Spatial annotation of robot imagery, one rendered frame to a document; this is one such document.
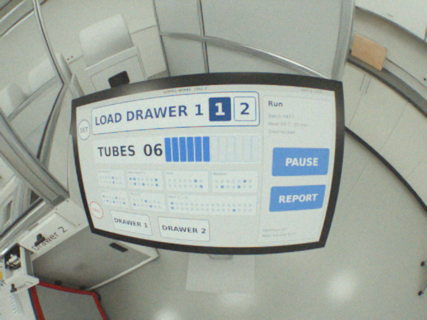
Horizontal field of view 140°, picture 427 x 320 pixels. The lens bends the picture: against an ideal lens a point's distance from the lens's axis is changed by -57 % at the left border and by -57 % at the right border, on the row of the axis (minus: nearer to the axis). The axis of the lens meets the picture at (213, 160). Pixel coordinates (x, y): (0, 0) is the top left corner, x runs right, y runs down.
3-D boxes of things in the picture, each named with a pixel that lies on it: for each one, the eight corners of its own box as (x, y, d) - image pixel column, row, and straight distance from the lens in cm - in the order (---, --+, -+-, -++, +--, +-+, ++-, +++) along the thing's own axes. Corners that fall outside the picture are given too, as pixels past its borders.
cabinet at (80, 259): (164, 256, 140) (96, 216, 71) (75, 300, 190) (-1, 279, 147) (124, 174, 191) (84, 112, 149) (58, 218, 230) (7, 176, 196)
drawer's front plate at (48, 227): (75, 229, 74) (55, 216, 68) (37, 253, 93) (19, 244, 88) (75, 225, 75) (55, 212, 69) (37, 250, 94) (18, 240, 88)
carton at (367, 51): (382, 68, 262) (387, 49, 259) (380, 71, 230) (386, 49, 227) (356, 53, 268) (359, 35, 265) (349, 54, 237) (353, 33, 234)
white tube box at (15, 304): (23, 313, 123) (18, 312, 121) (19, 317, 130) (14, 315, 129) (17, 293, 127) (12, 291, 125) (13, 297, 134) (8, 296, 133)
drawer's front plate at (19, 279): (39, 282, 90) (19, 275, 84) (16, 293, 114) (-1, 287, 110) (39, 279, 90) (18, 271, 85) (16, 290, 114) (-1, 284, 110)
